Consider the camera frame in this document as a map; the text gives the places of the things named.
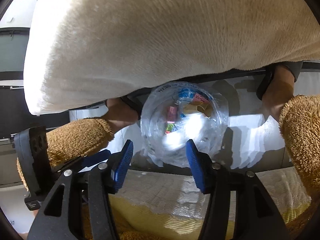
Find clear plastic trash bin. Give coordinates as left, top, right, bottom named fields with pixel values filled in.
left=140, top=82, right=229, bottom=167

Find dark glass door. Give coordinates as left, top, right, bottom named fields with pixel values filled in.
left=0, top=27, right=30, bottom=72

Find cream bed blanket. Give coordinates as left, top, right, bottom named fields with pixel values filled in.
left=23, top=0, right=319, bottom=115

